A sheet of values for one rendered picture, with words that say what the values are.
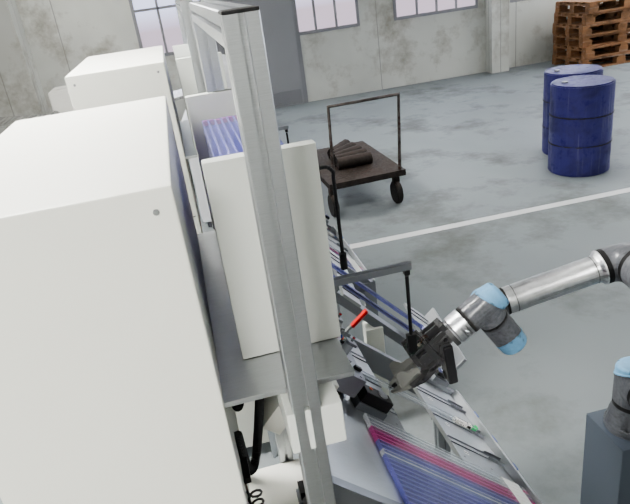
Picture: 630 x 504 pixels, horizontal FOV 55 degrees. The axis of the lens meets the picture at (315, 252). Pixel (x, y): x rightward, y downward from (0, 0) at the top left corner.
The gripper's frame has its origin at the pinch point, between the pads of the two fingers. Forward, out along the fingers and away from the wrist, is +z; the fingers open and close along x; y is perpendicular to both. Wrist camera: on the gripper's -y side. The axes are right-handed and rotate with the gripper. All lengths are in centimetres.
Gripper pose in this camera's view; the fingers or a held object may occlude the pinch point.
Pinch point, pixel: (395, 388)
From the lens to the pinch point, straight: 159.2
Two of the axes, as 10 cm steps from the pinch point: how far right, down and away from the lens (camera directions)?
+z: -7.4, 6.6, 0.9
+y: -6.3, -6.4, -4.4
